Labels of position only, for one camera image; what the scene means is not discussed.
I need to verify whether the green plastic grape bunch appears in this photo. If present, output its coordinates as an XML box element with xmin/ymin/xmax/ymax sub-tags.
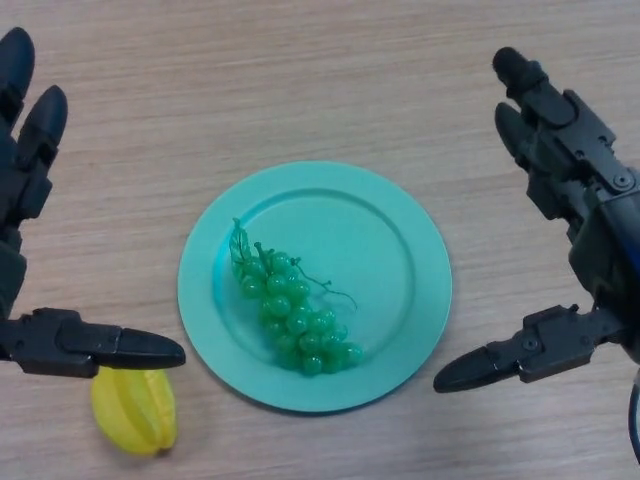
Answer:
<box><xmin>229</xmin><ymin>217</ymin><xmax>366</xmax><ymax>377</ymax></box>

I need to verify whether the yellow starfruit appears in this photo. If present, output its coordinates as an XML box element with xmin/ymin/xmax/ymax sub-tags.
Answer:
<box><xmin>90</xmin><ymin>366</ymin><xmax>180</xmax><ymax>457</ymax></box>

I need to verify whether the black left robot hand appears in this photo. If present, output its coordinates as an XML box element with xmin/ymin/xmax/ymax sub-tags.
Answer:
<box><xmin>0</xmin><ymin>27</ymin><xmax>187</xmax><ymax>379</ymax></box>

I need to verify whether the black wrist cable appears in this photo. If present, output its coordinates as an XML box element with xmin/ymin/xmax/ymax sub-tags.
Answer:
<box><xmin>627</xmin><ymin>367</ymin><xmax>640</xmax><ymax>454</ymax></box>

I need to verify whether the round teal plate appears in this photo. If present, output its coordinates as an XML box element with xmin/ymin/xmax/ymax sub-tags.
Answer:
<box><xmin>177</xmin><ymin>160</ymin><xmax>454</xmax><ymax>415</ymax></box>

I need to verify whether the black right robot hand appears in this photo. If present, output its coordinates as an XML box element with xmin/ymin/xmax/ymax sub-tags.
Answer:
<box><xmin>432</xmin><ymin>46</ymin><xmax>640</xmax><ymax>394</ymax></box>

